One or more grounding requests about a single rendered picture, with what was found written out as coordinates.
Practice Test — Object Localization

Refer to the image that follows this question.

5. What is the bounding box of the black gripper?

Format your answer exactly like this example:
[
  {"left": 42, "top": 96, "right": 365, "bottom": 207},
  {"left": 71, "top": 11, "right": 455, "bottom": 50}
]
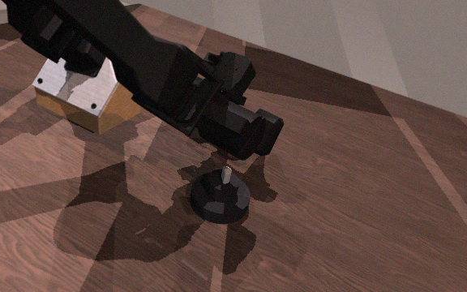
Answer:
[{"left": 193, "top": 76, "right": 284, "bottom": 156}]

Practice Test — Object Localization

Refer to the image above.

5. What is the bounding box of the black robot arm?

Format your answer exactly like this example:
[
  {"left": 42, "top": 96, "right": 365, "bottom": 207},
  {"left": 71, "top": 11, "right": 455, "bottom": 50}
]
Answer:
[{"left": 2, "top": 0, "right": 266, "bottom": 161}]

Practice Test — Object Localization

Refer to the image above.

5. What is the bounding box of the dark grey round pedestal with silver d-shaped shaft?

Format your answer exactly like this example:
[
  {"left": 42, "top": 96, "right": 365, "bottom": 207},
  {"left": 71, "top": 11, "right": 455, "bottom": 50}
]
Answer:
[{"left": 190, "top": 166, "right": 251, "bottom": 224}]

